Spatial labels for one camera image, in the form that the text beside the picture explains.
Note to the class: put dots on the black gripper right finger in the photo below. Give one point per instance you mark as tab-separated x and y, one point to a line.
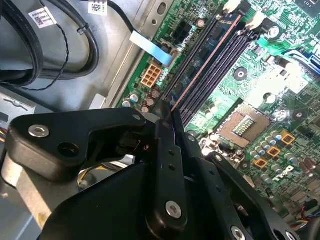
220	180

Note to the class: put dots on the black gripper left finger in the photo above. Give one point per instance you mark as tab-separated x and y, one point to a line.
62	130

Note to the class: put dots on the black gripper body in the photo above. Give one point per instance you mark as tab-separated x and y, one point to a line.
105	212

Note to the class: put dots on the dark RAM stick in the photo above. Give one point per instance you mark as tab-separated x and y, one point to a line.
207	50

